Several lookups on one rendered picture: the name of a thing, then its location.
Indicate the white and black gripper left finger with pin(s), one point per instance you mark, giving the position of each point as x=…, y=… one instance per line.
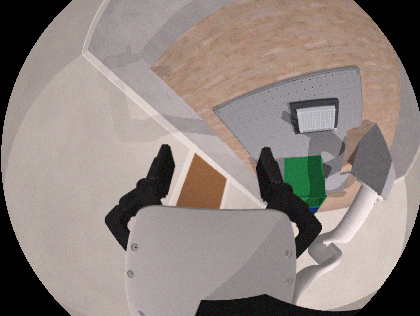
x=158, y=183

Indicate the green open-top bin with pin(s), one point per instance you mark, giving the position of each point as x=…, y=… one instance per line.
x=306, y=176

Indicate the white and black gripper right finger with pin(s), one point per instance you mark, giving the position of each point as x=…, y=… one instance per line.
x=272, y=186

